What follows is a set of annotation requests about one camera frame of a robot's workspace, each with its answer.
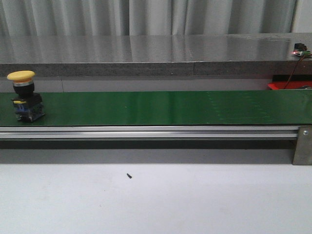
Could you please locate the yellow mushroom push button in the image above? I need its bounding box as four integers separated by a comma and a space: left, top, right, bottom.
7, 70, 45, 122

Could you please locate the grey stone shelf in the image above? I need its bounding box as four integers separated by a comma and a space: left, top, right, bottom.
0, 33, 312, 77

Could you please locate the green conveyor belt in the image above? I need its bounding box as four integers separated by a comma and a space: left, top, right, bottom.
0, 90, 312, 126

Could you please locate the red plastic bin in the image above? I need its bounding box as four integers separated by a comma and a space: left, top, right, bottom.
268, 75, 312, 90

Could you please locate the small green circuit board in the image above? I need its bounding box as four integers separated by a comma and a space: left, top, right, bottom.
292, 43, 312, 58

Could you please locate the grey pleated curtain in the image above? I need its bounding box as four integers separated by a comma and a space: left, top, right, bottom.
0, 0, 297, 36

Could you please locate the aluminium conveyor frame rail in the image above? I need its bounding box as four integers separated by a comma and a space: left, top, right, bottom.
0, 125, 299, 139

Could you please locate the metal conveyor support bracket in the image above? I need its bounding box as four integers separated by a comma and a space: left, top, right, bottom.
292, 126, 312, 166

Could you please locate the thin brown cable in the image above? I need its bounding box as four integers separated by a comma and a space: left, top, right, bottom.
283, 55, 304, 90

